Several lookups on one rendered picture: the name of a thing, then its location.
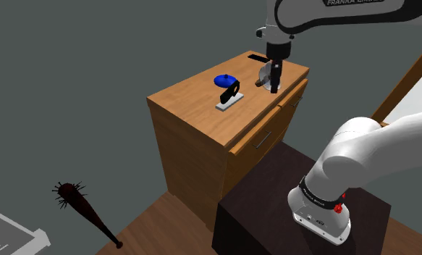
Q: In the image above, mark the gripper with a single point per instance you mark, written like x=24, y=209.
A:
x=278, y=50

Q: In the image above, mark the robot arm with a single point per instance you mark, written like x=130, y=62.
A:
x=366, y=152

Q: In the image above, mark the black flat bar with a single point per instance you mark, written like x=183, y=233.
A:
x=255, y=57

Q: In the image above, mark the black lever on grey base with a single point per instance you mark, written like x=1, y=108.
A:
x=229, y=94

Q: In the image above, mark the blue round lid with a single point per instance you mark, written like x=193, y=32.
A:
x=223, y=81

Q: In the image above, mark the wooden chest of drawers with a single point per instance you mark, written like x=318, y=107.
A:
x=193, y=141

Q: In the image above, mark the dark robot stand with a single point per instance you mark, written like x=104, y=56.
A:
x=260, y=208

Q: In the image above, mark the dark red spiked bat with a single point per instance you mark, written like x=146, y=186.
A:
x=85, y=209

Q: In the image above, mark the white grey furniture piece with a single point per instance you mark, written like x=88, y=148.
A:
x=9, y=235

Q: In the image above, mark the wooden frame with white panel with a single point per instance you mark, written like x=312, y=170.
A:
x=401, y=88

